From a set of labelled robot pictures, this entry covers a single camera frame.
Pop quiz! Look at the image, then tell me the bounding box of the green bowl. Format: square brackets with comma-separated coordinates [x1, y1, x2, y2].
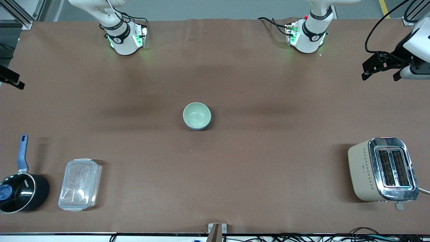
[183, 102, 212, 129]

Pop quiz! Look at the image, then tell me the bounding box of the glass lid blue knob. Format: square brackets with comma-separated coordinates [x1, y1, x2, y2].
[0, 172, 36, 214]

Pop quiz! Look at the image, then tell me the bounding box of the clear plastic food container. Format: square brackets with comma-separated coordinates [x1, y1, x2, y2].
[58, 158, 102, 212]

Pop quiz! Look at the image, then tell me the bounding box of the brown table cover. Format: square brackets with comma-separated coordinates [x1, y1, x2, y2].
[0, 18, 430, 235]

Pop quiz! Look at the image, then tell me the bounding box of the beige chrome toaster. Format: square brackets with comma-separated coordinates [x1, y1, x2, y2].
[347, 137, 420, 211]

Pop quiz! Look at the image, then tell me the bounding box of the black left base cable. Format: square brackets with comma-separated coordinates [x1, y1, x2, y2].
[257, 16, 292, 37]

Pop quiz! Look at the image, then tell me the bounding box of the black saucepan blue handle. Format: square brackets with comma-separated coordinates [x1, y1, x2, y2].
[0, 134, 50, 214]

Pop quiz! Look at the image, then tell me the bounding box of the blue bowl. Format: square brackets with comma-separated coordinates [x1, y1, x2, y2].
[184, 118, 212, 131]

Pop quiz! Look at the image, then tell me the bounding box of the black cable bundle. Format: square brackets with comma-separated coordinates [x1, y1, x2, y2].
[222, 227, 430, 242]

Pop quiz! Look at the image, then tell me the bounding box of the camera stand post with bracket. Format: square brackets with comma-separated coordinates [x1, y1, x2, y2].
[207, 223, 228, 242]

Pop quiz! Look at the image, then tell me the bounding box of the aluminium frame profile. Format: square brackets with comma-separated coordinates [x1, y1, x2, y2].
[0, 0, 54, 31]

